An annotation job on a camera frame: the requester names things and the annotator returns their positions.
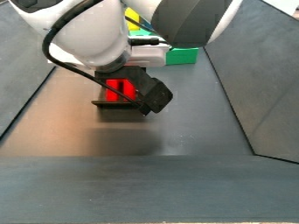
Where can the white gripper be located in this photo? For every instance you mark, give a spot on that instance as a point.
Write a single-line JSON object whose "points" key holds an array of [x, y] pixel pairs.
{"points": [[144, 56]]}

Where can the red double-square block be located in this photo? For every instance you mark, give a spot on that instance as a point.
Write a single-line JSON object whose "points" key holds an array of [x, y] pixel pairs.
{"points": [[124, 87]]}

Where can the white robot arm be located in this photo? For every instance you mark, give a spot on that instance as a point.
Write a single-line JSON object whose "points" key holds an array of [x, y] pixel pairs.
{"points": [[88, 28]]}

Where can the black curved regrasp stand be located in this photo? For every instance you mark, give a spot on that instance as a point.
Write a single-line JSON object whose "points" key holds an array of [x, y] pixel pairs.
{"points": [[135, 75]]}

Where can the green shape-sorter board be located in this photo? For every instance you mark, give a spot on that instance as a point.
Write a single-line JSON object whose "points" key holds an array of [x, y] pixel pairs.
{"points": [[176, 56]]}

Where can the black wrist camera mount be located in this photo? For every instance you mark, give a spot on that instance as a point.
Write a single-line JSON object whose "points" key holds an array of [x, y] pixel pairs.
{"points": [[157, 97]]}

